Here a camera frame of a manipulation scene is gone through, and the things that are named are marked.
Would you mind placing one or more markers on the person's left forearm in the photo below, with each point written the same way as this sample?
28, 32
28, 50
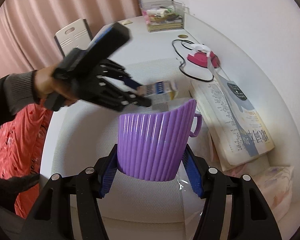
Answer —
10, 97

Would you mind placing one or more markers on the open book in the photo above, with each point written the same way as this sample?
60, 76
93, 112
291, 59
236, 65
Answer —
230, 120

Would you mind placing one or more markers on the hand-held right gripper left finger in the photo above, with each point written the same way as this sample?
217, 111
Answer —
107, 177

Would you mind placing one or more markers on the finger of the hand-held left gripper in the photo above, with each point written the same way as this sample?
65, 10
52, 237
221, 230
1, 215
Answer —
130, 83
137, 101

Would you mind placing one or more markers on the person's left hand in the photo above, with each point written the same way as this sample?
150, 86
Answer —
43, 83

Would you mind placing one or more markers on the gold desk grommet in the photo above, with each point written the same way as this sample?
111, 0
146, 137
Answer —
182, 36

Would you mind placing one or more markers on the purple ribbed cup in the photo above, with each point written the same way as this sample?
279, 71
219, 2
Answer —
150, 140

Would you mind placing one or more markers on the pink white desk device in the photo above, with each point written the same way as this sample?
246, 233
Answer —
200, 57

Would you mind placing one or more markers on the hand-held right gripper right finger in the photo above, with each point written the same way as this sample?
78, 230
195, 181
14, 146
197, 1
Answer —
193, 177

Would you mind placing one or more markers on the white chair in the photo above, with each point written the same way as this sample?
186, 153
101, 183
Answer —
72, 38

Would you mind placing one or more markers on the person's grey clothing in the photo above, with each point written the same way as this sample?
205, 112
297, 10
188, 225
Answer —
5, 225

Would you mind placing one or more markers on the clear storage box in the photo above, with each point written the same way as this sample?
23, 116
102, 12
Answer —
162, 17

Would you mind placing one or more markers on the white blue medicine box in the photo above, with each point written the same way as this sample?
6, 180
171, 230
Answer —
162, 88

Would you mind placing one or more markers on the red printed blanket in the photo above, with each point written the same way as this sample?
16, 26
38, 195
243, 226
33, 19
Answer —
15, 142

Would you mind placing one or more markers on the small white scrap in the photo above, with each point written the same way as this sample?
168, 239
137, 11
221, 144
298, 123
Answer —
126, 22

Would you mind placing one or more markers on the floral tissue pack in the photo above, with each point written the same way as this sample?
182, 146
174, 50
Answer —
277, 190

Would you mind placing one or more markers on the pink curtain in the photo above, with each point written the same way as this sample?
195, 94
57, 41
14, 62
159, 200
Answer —
40, 17

